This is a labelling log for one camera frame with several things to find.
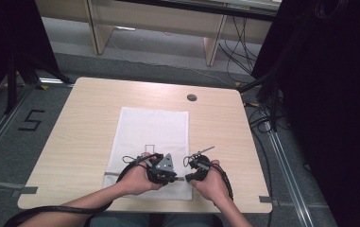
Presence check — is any white mesh laundry bag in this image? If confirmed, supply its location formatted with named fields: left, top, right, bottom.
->
left=102, top=106, right=194, bottom=201

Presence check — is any bundle of black floor cables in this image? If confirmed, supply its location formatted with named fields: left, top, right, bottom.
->
left=217, top=14, right=264, bottom=83

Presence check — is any person's left hand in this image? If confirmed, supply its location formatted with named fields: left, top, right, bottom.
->
left=116, top=152, right=163, bottom=197

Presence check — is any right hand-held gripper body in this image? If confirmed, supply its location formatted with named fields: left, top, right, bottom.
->
left=182, top=145, right=216, bottom=177

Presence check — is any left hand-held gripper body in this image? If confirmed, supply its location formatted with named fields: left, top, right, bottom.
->
left=142, top=152, right=179, bottom=185

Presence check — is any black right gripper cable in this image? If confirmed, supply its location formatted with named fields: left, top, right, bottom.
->
left=210, top=160, right=234, bottom=202

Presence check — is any black metal stand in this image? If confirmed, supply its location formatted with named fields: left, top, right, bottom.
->
left=237, top=70, right=281, bottom=133
left=4, top=51, right=73, bottom=115

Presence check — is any light wooden desk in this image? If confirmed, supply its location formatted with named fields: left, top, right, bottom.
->
left=35, top=0, right=283, bottom=67

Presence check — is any black curtain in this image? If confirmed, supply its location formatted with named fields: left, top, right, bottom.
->
left=251, top=0, right=360, bottom=227
left=0, top=0, right=60, bottom=112

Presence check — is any person's right hand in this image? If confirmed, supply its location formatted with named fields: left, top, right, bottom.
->
left=189, top=159, right=231, bottom=206

